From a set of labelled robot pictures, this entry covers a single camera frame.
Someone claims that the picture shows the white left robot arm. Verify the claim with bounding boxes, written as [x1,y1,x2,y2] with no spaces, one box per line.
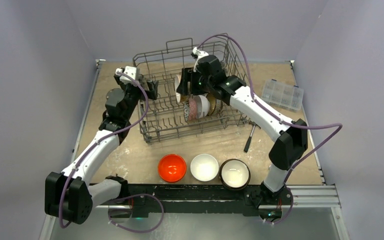
[44,78,156,229]

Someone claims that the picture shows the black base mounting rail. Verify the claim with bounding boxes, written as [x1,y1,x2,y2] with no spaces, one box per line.
[96,182,294,219]

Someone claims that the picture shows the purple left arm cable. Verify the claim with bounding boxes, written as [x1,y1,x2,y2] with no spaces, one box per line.
[58,70,150,229]

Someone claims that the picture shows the grey wire dish rack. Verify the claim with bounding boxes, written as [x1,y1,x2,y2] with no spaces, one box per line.
[132,37,248,144]

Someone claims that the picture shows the floral patterned bowl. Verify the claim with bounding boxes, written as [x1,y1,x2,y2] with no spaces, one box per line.
[183,98,198,122]

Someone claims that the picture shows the clear plastic organizer box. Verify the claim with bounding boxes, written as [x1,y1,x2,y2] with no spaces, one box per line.
[260,79,304,112]

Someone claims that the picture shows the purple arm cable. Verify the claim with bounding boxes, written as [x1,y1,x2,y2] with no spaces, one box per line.
[195,33,344,226]
[58,70,150,229]

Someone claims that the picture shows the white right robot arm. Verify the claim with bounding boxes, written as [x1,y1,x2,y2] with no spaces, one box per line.
[176,51,308,204]

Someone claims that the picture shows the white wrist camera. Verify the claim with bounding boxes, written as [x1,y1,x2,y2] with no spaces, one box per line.
[191,47,209,62]
[114,66,140,85]

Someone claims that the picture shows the black handled hammer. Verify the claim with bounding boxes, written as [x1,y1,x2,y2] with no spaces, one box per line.
[243,121,260,153]

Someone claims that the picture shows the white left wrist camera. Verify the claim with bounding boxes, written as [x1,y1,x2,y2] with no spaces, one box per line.
[114,66,140,85]

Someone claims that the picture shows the brown gold patterned bowl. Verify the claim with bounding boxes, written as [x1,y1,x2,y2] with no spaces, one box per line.
[206,93,223,116]

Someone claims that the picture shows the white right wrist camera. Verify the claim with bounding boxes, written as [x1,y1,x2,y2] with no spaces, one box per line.
[191,47,209,62]

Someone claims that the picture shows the plain white bowl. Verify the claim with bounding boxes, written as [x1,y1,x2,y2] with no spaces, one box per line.
[190,153,219,182]

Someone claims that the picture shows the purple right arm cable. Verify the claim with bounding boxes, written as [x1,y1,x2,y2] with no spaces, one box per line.
[195,33,344,226]

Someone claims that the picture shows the orange bowl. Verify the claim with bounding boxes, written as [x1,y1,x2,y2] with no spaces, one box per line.
[157,154,187,183]

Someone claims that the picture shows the black bowl white inside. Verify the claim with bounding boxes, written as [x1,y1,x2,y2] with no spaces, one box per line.
[219,158,251,191]

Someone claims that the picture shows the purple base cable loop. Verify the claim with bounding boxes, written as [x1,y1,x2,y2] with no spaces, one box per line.
[107,193,165,234]

